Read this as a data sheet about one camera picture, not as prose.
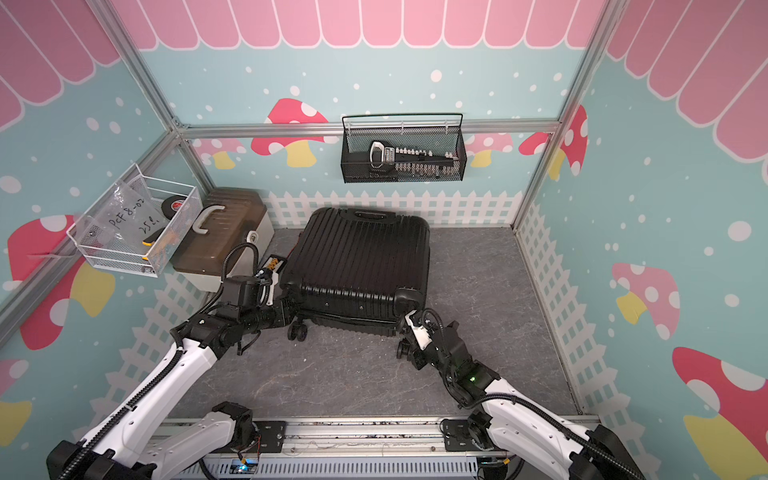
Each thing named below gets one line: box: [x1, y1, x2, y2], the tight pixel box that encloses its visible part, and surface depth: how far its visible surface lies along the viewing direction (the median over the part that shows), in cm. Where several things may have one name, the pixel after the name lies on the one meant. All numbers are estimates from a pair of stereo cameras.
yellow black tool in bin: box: [142, 227, 165, 247], surface depth 67 cm
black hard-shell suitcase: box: [280, 207, 431, 337], surface depth 81 cm
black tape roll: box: [161, 195, 187, 220], surface depth 81 cm
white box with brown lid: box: [172, 187, 275, 292], surface depth 99 cm
